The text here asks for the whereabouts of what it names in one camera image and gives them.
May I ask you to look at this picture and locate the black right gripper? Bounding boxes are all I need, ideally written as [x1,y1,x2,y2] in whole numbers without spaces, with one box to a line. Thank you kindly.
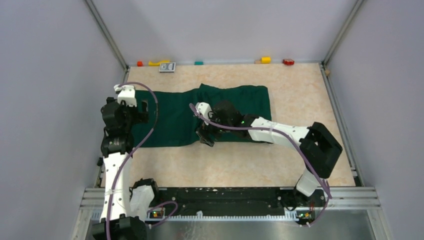
[197,109,233,147]

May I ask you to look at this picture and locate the dark green surgical drape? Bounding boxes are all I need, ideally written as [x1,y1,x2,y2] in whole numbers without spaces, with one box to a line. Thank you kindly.
[131,84,272,148]

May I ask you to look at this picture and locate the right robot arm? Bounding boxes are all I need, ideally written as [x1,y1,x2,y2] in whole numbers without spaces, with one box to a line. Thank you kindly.
[189,100,343,206]

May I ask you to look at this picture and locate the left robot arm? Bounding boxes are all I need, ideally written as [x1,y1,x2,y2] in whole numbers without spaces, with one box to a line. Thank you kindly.
[92,96,161,240]

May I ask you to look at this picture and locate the yellow toy piece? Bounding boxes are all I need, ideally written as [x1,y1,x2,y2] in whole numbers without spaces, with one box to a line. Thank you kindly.
[148,60,171,67]

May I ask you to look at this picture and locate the playing card box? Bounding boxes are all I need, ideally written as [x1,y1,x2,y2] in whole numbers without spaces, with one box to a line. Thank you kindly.
[159,62,176,73]

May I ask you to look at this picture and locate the yellow wooden block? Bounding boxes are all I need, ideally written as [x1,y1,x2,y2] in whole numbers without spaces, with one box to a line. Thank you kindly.
[260,56,272,64]

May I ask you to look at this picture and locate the red toy block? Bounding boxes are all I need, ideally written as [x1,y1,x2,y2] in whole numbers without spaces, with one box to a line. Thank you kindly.
[282,58,295,66]

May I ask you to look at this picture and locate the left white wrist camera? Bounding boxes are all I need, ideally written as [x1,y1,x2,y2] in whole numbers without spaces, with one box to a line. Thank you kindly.
[113,84,137,107]

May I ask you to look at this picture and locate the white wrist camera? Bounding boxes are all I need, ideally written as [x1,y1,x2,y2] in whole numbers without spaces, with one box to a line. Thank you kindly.
[113,84,137,107]
[194,102,212,126]

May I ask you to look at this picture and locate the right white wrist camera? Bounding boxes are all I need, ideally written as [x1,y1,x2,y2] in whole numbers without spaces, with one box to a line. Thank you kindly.
[194,102,212,126]

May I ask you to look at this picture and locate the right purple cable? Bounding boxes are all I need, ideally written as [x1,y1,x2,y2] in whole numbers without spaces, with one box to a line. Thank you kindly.
[189,103,333,228]

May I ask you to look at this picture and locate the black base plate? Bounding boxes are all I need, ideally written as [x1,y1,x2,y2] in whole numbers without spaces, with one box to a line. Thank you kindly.
[150,187,325,217]

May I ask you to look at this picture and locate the aluminium frame rail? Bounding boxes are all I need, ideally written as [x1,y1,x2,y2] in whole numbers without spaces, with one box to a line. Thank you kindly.
[79,187,382,210]

